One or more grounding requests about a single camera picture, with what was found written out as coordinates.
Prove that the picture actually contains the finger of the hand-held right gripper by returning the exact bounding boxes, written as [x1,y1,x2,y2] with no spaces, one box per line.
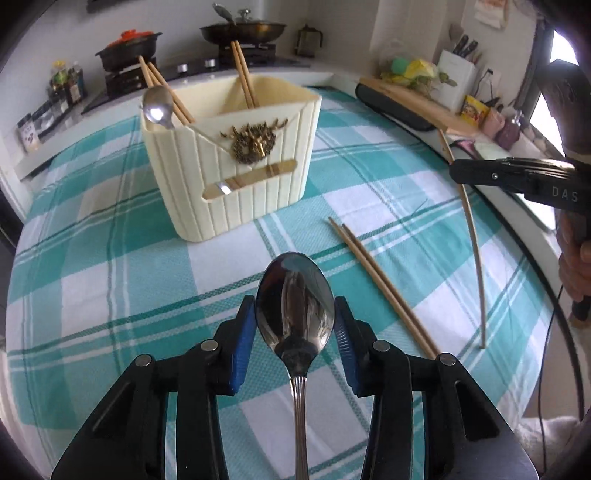
[449,158,576,197]
[503,156,574,170]

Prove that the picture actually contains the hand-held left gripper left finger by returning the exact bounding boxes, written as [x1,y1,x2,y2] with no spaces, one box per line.
[51,295,257,480]

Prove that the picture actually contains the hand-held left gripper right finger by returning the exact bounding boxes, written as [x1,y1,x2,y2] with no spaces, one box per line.
[333,295,539,480]

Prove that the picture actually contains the large steel spoon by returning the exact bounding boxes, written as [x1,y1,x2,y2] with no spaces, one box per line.
[255,251,335,480]

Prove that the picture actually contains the thin bamboo chopstick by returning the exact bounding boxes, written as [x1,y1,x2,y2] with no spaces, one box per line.
[438,130,486,349]

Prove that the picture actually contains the cream ribbed utensil holder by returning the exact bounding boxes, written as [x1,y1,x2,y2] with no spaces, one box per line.
[140,76,322,243]

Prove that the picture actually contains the small steel spoon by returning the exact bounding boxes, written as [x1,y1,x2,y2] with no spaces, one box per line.
[141,85,177,130]

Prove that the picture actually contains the person's right hand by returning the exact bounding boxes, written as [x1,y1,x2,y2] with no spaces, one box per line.
[556,217,591,306]

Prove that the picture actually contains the purple cup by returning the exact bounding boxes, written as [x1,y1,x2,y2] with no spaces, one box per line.
[498,114,523,151]

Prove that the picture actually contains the pink cup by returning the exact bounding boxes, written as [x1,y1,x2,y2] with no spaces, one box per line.
[482,108,504,140]

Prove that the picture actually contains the yellow snack packet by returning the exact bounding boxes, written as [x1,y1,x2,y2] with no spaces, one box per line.
[460,95,489,128]

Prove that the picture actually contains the wooden cutting board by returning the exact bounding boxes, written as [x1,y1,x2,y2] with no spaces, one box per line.
[359,76,482,138]

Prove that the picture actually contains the white knife block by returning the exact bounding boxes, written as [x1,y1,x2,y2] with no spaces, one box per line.
[436,23,482,114]

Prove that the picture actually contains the black padded cushion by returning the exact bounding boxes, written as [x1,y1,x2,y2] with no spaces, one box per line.
[355,83,437,132]

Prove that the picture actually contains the yellow plastic bag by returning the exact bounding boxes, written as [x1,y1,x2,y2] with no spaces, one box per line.
[402,57,440,86]

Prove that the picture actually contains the teal plaid tablecloth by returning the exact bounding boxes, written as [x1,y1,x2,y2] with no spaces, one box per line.
[7,85,555,480]

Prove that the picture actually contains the white towel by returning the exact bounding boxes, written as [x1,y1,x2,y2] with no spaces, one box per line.
[516,414,583,480]

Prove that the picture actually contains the black frying pan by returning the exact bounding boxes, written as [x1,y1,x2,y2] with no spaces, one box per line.
[200,3,286,47]

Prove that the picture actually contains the glass pan lid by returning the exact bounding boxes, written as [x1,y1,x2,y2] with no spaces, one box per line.
[222,8,267,27]

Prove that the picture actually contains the black gas stove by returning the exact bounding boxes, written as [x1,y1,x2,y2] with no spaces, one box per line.
[82,43,311,114]

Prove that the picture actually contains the small spice jars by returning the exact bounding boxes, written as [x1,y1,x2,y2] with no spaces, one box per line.
[17,98,62,154]

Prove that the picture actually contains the seasoning bottles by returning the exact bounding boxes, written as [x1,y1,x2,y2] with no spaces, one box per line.
[48,59,87,108]

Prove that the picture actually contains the black clay pot orange lid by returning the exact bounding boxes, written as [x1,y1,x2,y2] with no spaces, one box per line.
[95,28,164,73]

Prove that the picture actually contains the paper wall note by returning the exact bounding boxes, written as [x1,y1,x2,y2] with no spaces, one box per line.
[475,0,505,29]

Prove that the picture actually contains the black cable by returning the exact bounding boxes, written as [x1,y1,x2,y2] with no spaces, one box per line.
[536,284,565,467]

